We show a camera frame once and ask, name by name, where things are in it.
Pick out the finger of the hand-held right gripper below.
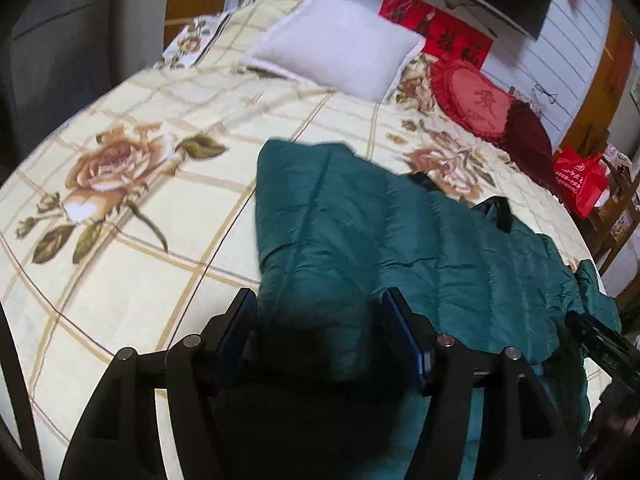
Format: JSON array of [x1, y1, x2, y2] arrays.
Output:
[[566, 311, 627, 363]]

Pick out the red shopping bag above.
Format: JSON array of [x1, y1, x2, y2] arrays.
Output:
[[552, 145, 609, 219]]

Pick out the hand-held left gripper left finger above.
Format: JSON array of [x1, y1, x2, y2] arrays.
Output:
[[59, 287, 260, 480]]

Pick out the red heart-shaped cushion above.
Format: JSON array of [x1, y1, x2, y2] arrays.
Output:
[[429, 55, 517, 142]]

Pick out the white pillow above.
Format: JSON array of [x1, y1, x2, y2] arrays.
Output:
[[240, 0, 427, 103]]

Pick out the floral checked bedsheet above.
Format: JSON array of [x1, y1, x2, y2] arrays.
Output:
[[0, 0, 608, 480]]

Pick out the dark red velvet cushion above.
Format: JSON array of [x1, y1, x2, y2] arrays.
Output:
[[500, 99, 567, 203]]

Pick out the eyeglasses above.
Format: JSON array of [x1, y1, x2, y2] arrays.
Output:
[[531, 81, 559, 105]]

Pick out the wooden chair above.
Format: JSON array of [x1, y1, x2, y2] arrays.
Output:
[[585, 144, 640, 283]]

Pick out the grey wardrobe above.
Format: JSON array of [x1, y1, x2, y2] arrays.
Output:
[[0, 0, 173, 128]]

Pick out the green down jacket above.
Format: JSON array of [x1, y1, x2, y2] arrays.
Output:
[[212, 139, 623, 480]]

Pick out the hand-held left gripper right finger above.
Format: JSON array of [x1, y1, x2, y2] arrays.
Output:
[[381, 287, 584, 480]]

